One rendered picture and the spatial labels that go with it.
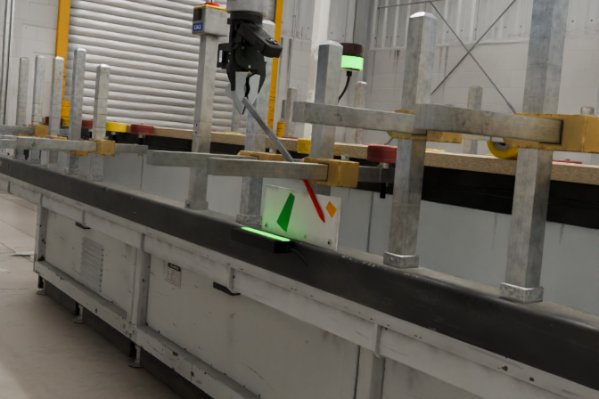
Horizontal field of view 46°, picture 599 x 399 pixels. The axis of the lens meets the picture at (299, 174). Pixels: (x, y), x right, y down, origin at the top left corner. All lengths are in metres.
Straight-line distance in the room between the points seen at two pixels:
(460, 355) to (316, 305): 0.38
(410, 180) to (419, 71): 0.18
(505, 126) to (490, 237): 0.48
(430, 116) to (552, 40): 0.30
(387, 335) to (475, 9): 9.39
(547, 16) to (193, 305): 1.64
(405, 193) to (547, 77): 0.32
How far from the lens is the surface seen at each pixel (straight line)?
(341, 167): 1.35
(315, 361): 1.86
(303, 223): 1.43
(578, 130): 1.01
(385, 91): 11.44
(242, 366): 2.15
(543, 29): 1.08
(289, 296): 1.54
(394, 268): 1.23
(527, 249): 1.06
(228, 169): 1.25
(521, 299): 1.07
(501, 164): 1.34
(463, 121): 0.87
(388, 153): 1.45
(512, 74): 9.93
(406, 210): 1.22
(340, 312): 1.40
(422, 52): 1.23
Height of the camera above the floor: 0.91
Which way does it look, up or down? 3 degrees down
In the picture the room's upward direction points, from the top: 5 degrees clockwise
